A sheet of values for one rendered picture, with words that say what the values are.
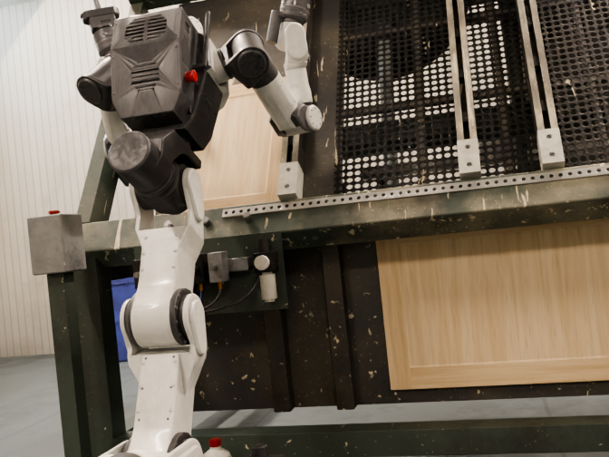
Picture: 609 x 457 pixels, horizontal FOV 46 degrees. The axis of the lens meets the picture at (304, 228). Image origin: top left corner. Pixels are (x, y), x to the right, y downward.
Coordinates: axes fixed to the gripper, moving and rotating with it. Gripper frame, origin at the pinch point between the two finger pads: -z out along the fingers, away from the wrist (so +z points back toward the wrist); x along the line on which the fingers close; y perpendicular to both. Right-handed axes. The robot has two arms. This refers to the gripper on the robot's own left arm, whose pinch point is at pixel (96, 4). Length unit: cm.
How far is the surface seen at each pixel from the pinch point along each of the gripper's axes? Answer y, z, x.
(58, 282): -11, 84, -36
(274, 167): 0, 69, 39
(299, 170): 9, 75, 44
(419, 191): 33, 96, 68
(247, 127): -11, 49, 39
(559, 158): 54, 102, 102
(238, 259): 9, 96, 15
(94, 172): -33, 45, -14
